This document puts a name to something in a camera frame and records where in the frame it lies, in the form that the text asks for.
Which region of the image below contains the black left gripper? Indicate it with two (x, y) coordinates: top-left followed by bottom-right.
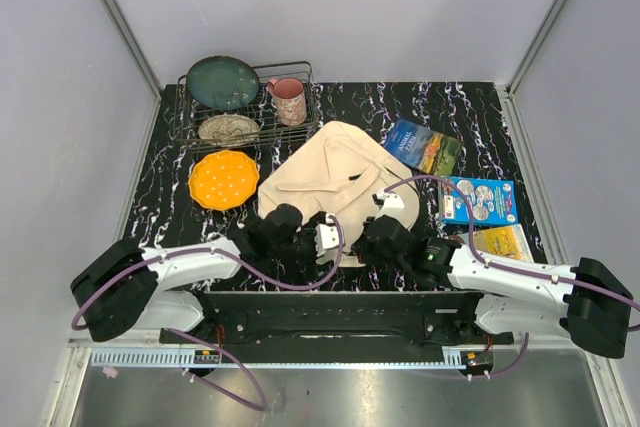
(270, 213), (336, 280)

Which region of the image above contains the yellow picture book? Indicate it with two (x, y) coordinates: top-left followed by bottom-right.
(473, 224), (534, 263)

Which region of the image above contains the blue comic book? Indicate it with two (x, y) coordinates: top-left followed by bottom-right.
(438, 177), (519, 227)

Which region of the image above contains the cream canvas student bag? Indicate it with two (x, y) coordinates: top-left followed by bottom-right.
(258, 121), (411, 268)

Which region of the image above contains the Animal Farm paperback book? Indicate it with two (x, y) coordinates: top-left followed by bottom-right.
(383, 119), (462, 176)

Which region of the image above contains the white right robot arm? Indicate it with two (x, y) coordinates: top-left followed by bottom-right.
(354, 215), (634, 359)

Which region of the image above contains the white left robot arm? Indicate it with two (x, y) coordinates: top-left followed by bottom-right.
(70, 204), (342, 343)

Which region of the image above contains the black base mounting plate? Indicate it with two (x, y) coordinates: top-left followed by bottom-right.
(187, 292), (514, 355)

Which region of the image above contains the orange dotted plate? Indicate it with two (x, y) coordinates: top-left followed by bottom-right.
(188, 150), (260, 211)

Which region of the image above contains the beige patterned plate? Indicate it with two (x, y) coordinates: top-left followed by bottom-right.
(198, 114), (261, 147)

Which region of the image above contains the pink patterned mug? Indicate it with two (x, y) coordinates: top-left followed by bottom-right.
(266, 78), (307, 127)

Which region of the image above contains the dark green plate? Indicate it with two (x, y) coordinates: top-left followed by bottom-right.
(186, 56), (260, 111)

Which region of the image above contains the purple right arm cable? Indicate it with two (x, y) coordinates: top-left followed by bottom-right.
(382, 175), (640, 382)

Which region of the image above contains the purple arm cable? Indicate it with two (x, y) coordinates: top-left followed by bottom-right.
(72, 216), (346, 412)
(382, 175), (640, 382)

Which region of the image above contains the white cable duct strip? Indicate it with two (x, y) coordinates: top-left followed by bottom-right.
(90, 346), (464, 370)

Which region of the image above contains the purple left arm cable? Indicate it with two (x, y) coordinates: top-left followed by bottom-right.
(72, 216), (346, 412)

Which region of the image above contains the wire dish rack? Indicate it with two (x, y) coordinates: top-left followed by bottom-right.
(171, 61), (319, 153)

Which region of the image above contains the aluminium frame rail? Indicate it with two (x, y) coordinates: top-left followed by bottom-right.
(72, 0), (164, 93)

